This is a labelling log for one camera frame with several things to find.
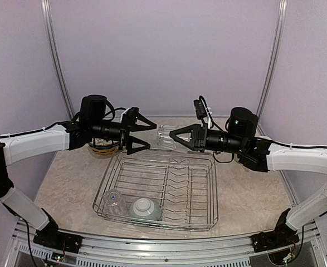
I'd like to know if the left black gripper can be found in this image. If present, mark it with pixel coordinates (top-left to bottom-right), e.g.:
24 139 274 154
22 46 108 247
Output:
90 110 157 155

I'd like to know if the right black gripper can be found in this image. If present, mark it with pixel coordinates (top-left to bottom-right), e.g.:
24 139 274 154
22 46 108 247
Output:
170 122 246 154

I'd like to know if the clear glass cup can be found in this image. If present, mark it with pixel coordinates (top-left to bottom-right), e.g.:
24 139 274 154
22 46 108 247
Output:
157 125 178 150
103 189 128 216

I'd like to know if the yellow polka dot plate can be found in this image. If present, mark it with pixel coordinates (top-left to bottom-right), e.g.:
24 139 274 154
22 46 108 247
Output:
89 147 118 155
89 147 118 159

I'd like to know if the blue polka dot plate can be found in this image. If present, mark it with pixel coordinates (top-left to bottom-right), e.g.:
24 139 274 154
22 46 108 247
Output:
89 142 119 150

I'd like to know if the clear glass cup front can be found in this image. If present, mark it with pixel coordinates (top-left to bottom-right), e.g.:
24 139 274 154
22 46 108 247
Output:
103 189 128 216

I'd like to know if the grey ceramic bowl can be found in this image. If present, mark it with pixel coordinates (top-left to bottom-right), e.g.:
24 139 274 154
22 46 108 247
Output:
129 197 162 221

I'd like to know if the cream white plate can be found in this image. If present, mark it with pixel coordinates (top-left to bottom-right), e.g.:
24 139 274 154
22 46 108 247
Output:
89 139 118 145

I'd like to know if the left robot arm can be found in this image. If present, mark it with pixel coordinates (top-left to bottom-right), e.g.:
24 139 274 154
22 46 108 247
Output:
0 95 157 249

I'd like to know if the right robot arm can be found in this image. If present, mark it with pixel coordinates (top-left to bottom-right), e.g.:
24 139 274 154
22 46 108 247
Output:
169 107 327 247

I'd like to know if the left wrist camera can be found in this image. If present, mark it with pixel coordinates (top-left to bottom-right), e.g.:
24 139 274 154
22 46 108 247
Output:
120 107 139 121

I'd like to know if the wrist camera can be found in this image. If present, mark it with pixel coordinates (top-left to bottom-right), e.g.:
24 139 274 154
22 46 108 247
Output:
193 96 214 129
120 107 139 121

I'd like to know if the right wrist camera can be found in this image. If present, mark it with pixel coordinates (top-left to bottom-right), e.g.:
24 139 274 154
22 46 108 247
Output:
193 96 214 129

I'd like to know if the metal wire dish rack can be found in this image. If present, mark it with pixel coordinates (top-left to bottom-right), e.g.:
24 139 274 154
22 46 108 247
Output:
92 149 218 231

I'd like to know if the aluminium front frame rail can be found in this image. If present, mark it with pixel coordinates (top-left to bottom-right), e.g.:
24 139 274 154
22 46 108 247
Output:
0 222 327 266

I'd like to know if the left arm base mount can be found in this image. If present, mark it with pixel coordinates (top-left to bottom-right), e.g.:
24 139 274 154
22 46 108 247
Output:
33 230 82 254

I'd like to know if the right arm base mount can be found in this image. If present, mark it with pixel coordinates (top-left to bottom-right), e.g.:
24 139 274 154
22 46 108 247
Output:
250 230 300 253

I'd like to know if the left aluminium corner post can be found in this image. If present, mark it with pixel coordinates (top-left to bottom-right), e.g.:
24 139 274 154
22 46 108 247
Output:
41 0 74 118

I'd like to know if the aluminium corner post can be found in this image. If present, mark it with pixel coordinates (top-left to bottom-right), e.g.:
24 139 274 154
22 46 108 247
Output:
254 0 288 122
41 0 74 118

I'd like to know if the right aluminium corner post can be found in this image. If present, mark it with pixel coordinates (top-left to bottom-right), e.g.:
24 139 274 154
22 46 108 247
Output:
254 0 288 122

